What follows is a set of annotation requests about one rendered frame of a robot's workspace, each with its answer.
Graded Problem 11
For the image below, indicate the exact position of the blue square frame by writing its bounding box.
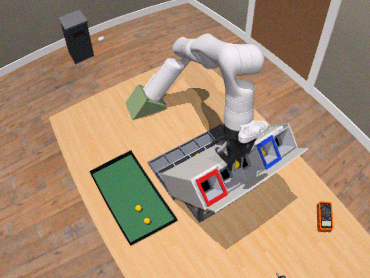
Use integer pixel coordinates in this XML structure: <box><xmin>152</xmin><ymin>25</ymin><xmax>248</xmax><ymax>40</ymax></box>
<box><xmin>256</xmin><ymin>135</ymin><xmax>281</xmax><ymax>170</ymax></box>

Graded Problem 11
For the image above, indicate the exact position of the orange digital multimeter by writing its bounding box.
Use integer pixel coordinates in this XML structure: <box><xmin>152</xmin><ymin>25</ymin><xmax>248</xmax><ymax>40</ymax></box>
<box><xmin>317</xmin><ymin>201</ymin><xmax>333</xmax><ymax>232</ymax></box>

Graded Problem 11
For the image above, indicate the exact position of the red rectangular frame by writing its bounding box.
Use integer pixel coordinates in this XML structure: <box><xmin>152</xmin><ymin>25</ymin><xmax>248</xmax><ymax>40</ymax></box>
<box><xmin>195</xmin><ymin>169</ymin><xmax>228</xmax><ymax>207</ymax></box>

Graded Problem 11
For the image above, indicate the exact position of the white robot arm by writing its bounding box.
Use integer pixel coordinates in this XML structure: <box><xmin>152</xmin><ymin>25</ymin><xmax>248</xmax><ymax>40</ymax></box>
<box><xmin>143</xmin><ymin>34</ymin><xmax>269</xmax><ymax>143</ymax></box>

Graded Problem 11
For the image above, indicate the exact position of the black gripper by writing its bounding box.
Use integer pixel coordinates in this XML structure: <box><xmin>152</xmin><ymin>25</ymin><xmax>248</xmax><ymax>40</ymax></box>
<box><xmin>215</xmin><ymin>124</ymin><xmax>257</xmax><ymax>172</ymax></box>

